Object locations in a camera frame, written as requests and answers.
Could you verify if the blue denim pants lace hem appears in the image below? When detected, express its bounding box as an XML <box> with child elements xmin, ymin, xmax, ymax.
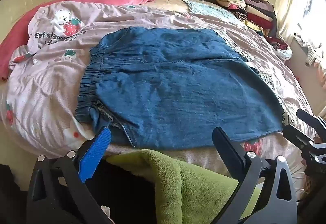
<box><xmin>75</xmin><ymin>26</ymin><xmax>293</xmax><ymax>150</ymax></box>

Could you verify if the crumpled striped pale cloth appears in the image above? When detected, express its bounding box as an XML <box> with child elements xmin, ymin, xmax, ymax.
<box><xmin>293</xmin><ymin>32</ymin><xmax>326</xmax><ymax>80</ymax></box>

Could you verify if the pile of folded clothes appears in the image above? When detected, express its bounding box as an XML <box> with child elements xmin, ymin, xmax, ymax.
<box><xmin>216</xmin><ymin>0</ymin><xmax>279</xmax><ymax>36</ymax></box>

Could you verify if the dark red garment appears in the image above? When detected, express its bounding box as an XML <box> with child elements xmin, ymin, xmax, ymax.
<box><xmin>265</xmin><ymin>36</ymin><xmax>290</xmax><ymax>51</ymax></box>

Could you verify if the pale teal printed cloth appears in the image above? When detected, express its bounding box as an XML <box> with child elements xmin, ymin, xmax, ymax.
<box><xmin>182</xmin><ymin>0</ymin><xmax>238</xmax><ymax>19</ymax></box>

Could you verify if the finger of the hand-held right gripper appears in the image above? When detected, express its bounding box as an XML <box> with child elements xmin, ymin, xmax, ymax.
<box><xmin>296</xmin><ymin>109</ymin><xmax>326</xmax><ymax>133</ymax></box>
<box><xmin>283</xmin><ymin>125</ymin><xmax>319</xmax><ymax>149</ymax></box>

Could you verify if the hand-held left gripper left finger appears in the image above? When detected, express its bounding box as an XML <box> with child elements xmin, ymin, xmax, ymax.
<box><xmin>27</xmin><ymin>126</ymin><xmax>112</xmax><ymax>224</ymax></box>

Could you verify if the pale pink printed duvet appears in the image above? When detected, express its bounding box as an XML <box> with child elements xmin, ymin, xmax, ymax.
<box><xmin>0</xmin><ymin>0</ymin><xmax>319</xmax><ymax>172</ymax></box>

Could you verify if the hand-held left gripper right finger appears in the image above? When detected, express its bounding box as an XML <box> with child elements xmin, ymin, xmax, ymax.
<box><xmin>212</xmin><ymin>127</ymin><xmax>298</xmax><ymax>224</ymax></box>

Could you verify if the black garment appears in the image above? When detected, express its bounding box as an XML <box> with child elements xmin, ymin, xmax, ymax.
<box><xmin>0</xmin><ymin>160</ymin><xmax>158</xmax><ymax>224</ymax></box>

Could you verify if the spotted brown cloth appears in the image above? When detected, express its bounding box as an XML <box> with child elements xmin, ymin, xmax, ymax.
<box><xmin>297</xmin><ymin>163</ymin><xmax>326</xmax><ymax>214</ymax></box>

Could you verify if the crumpled white garment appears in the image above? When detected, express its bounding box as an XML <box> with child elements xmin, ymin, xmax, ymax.
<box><xmin>276</xmin><ymin>48</ymin><xmax>293</xmax><ymax>60</ymax></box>

